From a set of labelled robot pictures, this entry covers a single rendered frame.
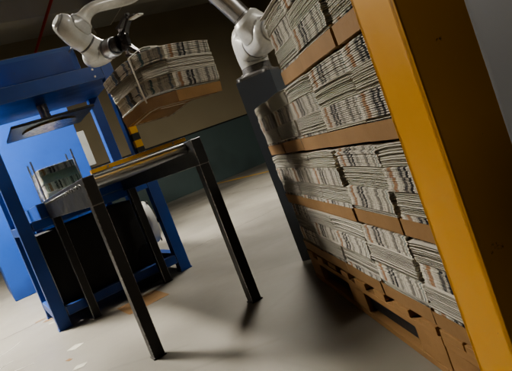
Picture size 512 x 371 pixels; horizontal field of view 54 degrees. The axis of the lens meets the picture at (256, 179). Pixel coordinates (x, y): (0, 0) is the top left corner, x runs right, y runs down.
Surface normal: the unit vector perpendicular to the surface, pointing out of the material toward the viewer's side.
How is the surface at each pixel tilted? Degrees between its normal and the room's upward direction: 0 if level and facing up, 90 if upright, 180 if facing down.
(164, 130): 90
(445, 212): 90
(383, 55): 90
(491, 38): 90
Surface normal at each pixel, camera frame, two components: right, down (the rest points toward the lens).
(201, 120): 0.48, -0.11
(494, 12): -0.92, 0.36
